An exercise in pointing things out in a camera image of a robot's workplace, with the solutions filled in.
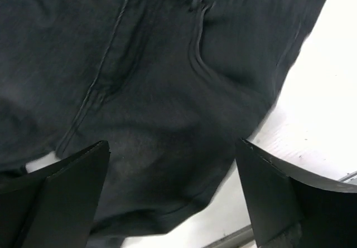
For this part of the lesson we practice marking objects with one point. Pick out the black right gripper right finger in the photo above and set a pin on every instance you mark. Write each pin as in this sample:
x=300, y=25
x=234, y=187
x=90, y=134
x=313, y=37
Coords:
x=291, y=207

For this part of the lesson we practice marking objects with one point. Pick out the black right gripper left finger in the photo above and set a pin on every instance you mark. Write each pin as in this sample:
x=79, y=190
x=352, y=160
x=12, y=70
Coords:
x=54, y=206

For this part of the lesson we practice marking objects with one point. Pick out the black trousers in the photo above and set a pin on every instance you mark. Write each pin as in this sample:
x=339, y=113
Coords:
x=171, y=85

